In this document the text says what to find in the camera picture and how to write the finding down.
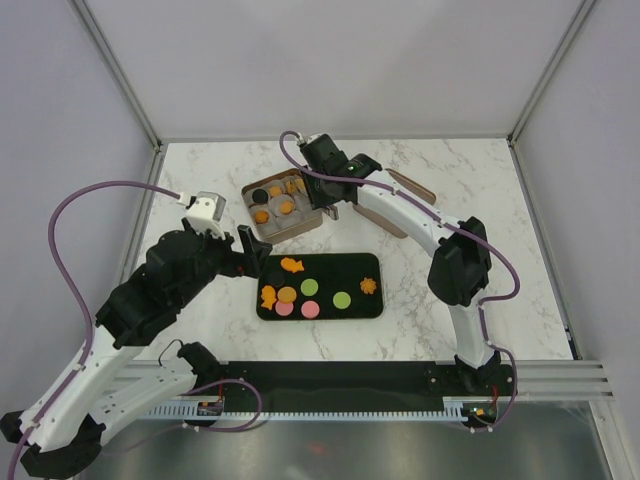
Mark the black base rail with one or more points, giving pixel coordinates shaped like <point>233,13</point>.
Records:
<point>350,387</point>

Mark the pink macaron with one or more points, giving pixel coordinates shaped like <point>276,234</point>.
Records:
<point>283,309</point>
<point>310,309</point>

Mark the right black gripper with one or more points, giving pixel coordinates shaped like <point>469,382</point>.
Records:
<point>316,201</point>

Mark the dark green tray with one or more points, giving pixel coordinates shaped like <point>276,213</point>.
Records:
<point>334,273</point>

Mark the gold cookie tin box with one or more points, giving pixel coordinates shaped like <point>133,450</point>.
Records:
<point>281,228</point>

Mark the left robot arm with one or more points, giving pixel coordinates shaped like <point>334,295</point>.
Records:
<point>65,431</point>

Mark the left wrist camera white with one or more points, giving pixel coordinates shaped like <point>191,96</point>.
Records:
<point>204,212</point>

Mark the aluminium frame rail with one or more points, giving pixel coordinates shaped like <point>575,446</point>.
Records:
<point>565,380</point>

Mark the orange flower cookie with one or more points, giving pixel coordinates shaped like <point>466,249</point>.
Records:
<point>368,286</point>

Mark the pink macaron right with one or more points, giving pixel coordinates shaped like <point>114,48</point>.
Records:
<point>310,309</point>

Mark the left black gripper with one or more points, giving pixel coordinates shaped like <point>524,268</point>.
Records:
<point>248,263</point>

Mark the orange fish cookie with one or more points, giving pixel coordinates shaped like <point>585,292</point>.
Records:
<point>268,296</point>
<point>292,265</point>

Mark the orange fish cookie upper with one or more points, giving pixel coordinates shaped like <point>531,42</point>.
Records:
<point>292,265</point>

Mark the black sandwich cookie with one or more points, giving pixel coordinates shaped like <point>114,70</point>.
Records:
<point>260,196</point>
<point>276,278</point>

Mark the orange fish cookie lower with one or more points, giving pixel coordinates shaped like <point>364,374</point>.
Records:
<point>268,296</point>

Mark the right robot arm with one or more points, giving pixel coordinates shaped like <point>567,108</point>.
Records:
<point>460,261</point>

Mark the gold tin lid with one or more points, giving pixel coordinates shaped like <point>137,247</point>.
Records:
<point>404,184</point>

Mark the pink macaron left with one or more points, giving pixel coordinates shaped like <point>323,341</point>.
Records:
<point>283,309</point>

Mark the round tan biscuit top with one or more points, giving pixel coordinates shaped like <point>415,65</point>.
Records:
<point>287,207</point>

